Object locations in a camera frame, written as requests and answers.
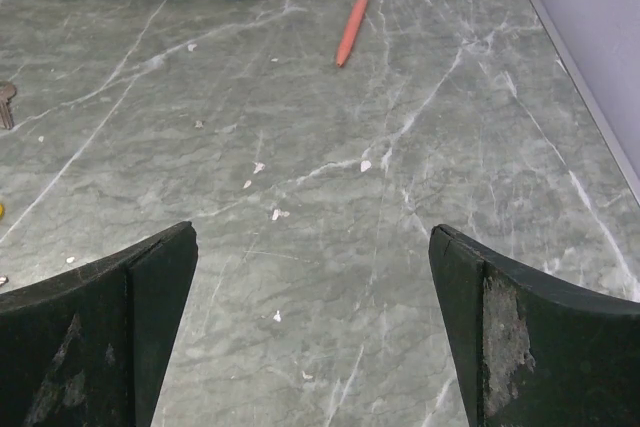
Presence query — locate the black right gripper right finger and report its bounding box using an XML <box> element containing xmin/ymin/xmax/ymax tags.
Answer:
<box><xmin>429</xmin><ymin>224</ymin><xmax>639</xmax><ymax>426</ymax></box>

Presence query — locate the orange pencil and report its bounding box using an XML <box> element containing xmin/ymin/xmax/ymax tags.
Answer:
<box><xmin>336</xmin><ymin>0</ymin><xmax>369</xmax><ymax>67</ymax></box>

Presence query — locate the silver key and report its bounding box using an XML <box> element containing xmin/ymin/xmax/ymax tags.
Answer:
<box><xmin>0</xmin><ymin>81</ymin><xmax>17</xmax><ymax>130</ymax></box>

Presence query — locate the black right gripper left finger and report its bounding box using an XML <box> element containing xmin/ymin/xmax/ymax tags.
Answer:
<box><xmin>1</xmin><ymin>221</ymin><xmax>198</xmax><ymax>426</ymax></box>

